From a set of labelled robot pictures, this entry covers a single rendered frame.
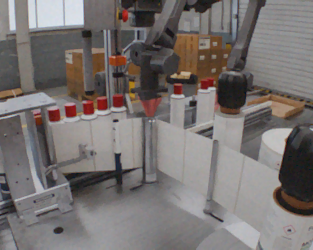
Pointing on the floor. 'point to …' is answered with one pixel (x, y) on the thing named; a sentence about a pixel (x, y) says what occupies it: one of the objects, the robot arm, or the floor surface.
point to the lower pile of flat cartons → (6, 95)
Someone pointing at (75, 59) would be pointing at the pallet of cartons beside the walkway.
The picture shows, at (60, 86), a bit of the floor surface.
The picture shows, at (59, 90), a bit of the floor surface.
